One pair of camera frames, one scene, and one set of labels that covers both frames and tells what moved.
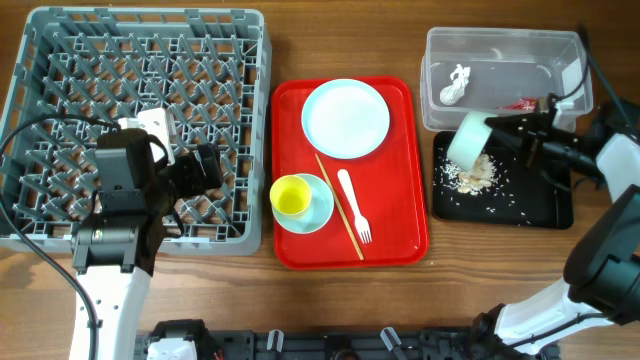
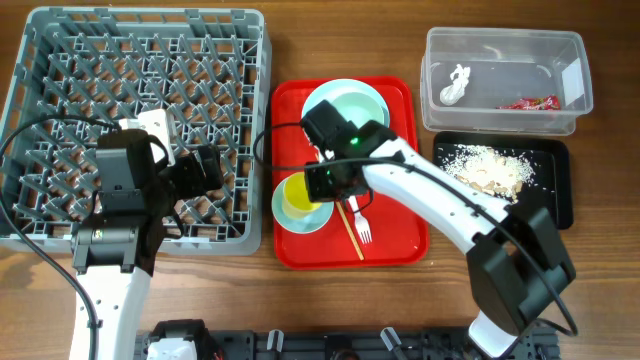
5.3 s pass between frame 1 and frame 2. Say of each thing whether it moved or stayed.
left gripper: stayed
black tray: stayed
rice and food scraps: moved
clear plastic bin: stayed
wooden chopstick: stayed
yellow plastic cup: moved
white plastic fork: stayed
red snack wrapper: stayed
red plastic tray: stayed
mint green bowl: moved
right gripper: moved
